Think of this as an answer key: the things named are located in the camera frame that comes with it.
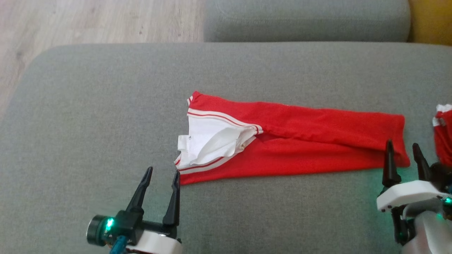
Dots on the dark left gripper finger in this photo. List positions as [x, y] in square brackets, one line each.
[173, 208]
[139, 197]

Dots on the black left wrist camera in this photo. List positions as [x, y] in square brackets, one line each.
[123, 225]

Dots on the wide yellow sofa backrest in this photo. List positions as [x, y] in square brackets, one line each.
[430, 21]

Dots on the red basketball jersey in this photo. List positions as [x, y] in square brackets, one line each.
[300, 151]

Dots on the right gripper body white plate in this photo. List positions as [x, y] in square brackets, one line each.
[409, 192]

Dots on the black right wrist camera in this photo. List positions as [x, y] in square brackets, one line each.
[441, 174]

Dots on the red shorts white stripe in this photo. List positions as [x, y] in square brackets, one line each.
[444, 137]

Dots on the small grey sofa seat cushion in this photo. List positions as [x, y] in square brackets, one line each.
[300, 17]

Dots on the large grey sofa seat cushion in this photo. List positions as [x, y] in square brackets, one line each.
[106, 106]

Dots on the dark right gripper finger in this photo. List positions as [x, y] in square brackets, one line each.
[390, 169]
[423, 169]

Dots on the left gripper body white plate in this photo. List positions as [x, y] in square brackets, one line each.
[159, 245]

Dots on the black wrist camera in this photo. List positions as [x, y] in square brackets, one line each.
[441, 174]
[123, 225]

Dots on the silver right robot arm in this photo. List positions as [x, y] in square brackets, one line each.
[430, 233]

